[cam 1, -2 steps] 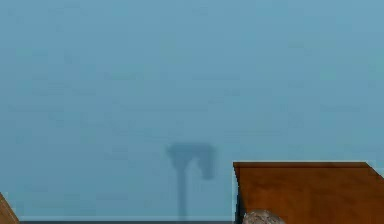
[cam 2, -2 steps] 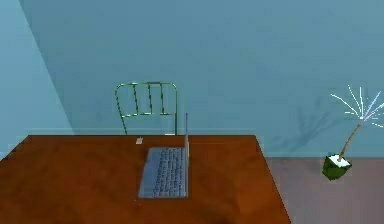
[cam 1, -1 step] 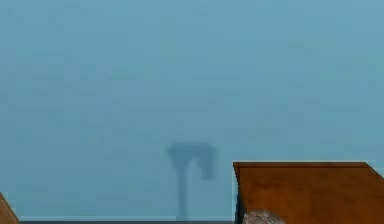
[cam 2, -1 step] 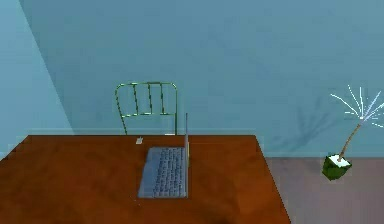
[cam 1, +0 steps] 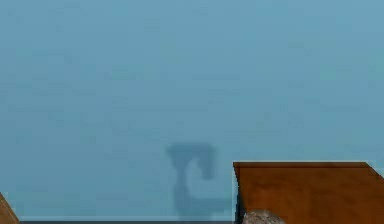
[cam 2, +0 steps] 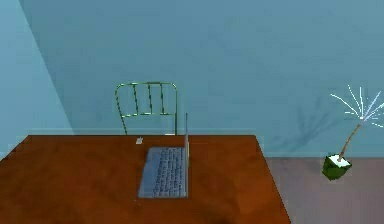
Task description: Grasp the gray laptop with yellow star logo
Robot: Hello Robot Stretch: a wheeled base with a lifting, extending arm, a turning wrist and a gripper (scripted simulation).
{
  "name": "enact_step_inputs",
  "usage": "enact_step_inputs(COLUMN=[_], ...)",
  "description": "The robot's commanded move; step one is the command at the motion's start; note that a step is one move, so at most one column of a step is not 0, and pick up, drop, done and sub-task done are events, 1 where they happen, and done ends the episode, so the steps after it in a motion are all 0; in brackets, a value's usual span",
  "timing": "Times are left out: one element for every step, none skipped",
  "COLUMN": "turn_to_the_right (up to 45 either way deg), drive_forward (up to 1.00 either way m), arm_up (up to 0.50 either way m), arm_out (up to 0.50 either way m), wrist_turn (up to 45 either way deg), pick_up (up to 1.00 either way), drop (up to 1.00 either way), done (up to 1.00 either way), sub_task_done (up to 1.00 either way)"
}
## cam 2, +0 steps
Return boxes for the green metal chair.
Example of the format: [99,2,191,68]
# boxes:
[114,81,179,136]

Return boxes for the gray laptop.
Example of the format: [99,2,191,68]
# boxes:
[137,112,191,200]

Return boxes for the white plant in green pot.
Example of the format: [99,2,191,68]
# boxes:
[321,84,384,182]

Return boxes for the brown wooden table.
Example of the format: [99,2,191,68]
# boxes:
[0,134,292,224]

